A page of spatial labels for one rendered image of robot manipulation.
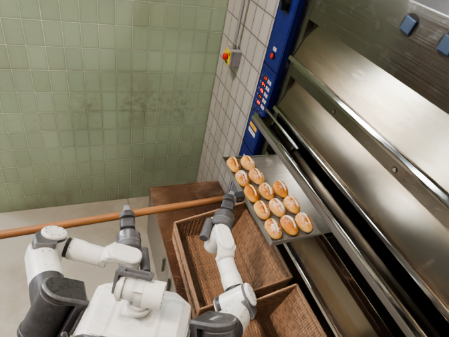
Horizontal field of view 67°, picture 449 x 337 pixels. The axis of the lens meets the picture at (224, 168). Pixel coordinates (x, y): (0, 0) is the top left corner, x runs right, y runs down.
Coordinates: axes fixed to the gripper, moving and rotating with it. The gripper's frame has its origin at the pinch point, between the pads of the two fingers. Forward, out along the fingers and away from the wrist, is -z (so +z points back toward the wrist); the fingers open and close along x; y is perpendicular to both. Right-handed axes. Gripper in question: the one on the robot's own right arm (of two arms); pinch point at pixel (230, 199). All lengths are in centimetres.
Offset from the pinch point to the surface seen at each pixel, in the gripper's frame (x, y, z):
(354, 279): -4, -56, 20
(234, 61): 25, 22, -93
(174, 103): -25, 62, -109
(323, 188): 19.1, -35.2, -1.0
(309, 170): 19.2, -29.1, -10.3
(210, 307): -48, -5, 24
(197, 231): -59, 15, -27
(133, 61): 7, 88, -93
